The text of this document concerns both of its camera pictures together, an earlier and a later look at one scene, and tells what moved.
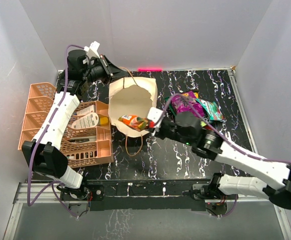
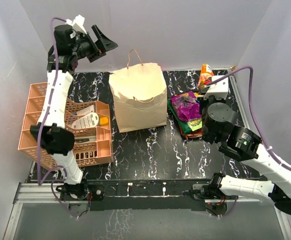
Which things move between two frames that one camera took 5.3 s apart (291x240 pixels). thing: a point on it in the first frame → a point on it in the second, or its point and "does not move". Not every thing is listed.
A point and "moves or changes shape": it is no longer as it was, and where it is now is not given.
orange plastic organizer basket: (87, 138) does not move
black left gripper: (110, 71) → (102, 43)
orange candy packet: (134, 122) → (206, 74)
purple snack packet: (180, 103) does not move
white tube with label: (89, 121) does not move
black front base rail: (167, 194) does not move
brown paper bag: (132, 96) moves or changes shape
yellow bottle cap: (103, 120) does not move
